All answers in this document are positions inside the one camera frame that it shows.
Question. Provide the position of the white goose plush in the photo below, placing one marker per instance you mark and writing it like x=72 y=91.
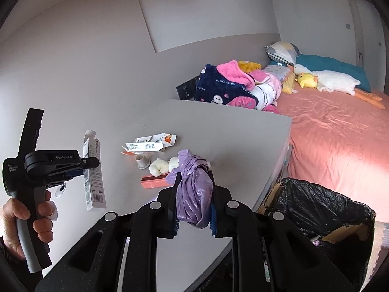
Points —
x=337 y=80

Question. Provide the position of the person's left hand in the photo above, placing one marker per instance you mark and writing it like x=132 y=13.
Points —
x=42 y=225

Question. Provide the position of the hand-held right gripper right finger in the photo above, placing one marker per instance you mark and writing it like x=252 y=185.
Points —
x=218 y=222

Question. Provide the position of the long yellow pillow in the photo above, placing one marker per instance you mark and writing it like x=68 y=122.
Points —
x=287 y=83

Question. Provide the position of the small white paper cup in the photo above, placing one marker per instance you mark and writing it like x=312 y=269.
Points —
x=142 y=161

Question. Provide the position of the dark wall socket panel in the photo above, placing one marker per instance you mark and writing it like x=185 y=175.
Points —
x=188 y=89

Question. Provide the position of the torn white barcode carton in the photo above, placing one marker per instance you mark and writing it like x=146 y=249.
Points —
x=146 y=147

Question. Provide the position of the crumpled white tissue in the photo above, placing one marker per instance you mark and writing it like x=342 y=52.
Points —
x=161 y=167

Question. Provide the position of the yellow duck plush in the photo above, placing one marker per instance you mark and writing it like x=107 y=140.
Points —
x=307 y=80

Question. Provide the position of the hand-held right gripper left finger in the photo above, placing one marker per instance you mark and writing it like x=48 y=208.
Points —
x=170 y=219

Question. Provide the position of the navy printed blanket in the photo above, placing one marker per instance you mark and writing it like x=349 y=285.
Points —
x=218 y=88

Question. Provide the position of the grey wardrobe door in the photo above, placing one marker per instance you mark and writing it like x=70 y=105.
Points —
x=364 y=24

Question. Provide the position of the person's left forearm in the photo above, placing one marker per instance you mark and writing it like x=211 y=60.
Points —
x=12 y=264

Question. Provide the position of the pink fleece blanket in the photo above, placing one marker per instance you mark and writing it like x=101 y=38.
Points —
x=264 y=82

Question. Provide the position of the white foam floor mat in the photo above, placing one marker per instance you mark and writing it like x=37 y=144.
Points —
x=381 y=235

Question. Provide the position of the teal pillow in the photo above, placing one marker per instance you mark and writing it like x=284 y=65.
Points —
x=334 y=65

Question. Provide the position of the checked patchwork pillow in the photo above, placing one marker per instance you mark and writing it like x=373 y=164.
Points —
x=284 y=51

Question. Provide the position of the flat pink box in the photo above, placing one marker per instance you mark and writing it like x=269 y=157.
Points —
x=155 y=182

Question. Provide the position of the cardboard trash box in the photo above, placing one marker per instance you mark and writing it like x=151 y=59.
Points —
x=269 y=197

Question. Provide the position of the floral pillow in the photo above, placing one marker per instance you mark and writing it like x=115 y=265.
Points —
x=278 y=71

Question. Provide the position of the pink bed sheet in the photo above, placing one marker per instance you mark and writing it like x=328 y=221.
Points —
x=334 y=133

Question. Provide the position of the white thermometer box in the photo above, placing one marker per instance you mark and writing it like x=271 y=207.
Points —
x=94 y=173

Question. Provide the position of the purple plastic bag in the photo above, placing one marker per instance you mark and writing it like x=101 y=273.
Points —
x=194 y=188

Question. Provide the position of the yellow plush toy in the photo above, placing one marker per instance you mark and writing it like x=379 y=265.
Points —
x=249 y=66

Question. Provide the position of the white and orange carton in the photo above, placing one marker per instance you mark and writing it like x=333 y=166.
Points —
x=164 y=138

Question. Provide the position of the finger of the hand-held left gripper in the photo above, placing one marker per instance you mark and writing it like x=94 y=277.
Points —
x=91 y=162
x=76 y=174

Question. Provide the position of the black bag lined bin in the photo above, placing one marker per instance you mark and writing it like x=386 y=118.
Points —
x=322 y=206

